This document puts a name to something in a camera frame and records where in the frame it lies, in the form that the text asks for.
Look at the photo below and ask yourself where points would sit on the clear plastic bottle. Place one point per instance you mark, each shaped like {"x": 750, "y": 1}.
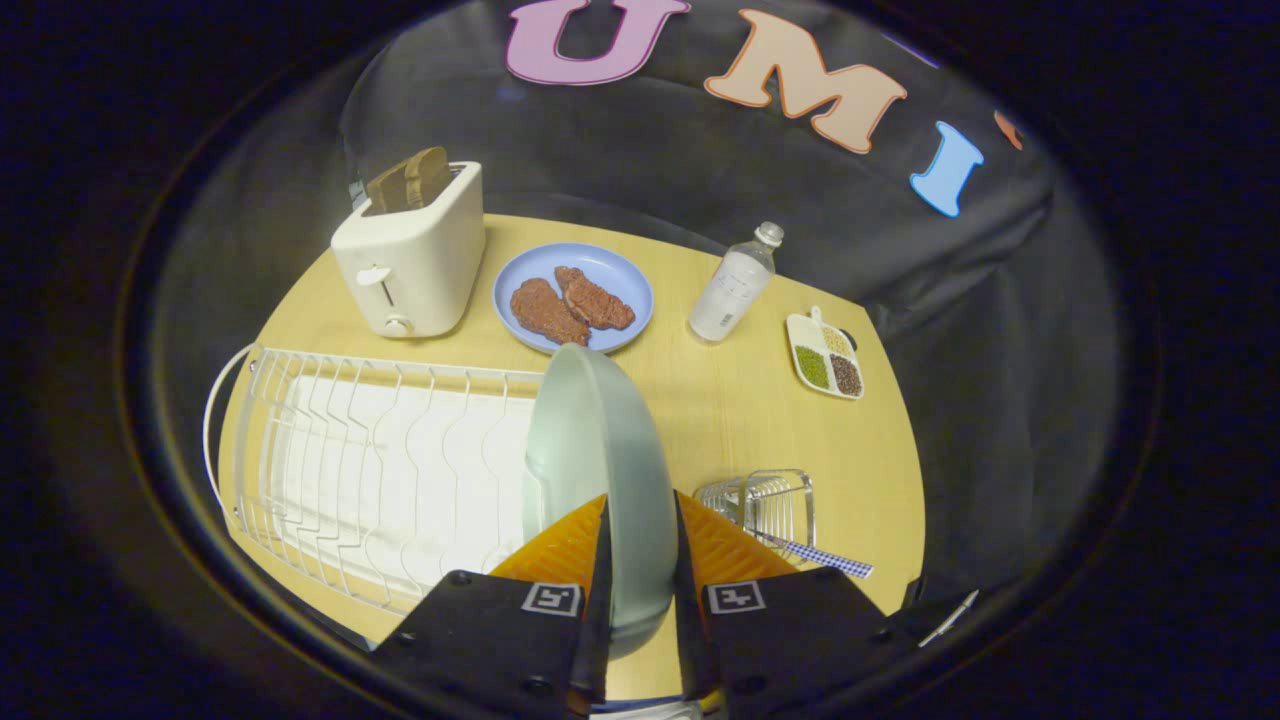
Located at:
{"x": 733, "y": 288}

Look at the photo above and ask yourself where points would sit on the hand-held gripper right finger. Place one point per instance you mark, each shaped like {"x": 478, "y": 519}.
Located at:
{"x": 686, "y": 600}

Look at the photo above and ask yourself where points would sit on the black backdrop cloth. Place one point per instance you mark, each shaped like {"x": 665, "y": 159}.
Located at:
{"x": 700, "y": 170}

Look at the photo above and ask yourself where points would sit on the white divided seasoning dish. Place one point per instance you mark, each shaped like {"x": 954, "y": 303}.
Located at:
{"x": 825, "y": 357}

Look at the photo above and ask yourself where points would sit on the cream toaster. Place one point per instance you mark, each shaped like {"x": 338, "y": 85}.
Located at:
{"x": 415, "y": 265}

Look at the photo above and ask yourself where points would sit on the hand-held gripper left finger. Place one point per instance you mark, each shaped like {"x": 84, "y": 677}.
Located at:
{"x": 602, "y": 600}

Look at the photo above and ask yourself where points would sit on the toast slice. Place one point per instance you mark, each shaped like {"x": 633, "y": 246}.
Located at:
{"x": 410, "y": 180}

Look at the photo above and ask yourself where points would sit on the blue plate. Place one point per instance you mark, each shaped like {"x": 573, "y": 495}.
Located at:
{"x": 610, "y": 275}

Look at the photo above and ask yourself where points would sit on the pale green plate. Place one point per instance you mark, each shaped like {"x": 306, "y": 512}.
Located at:
{"x": 610, "y": 470}

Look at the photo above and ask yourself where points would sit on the brown meat piece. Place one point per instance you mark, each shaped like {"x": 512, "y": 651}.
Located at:
{"x": 547, "y": 313}
{"x": 596, "y": 299}

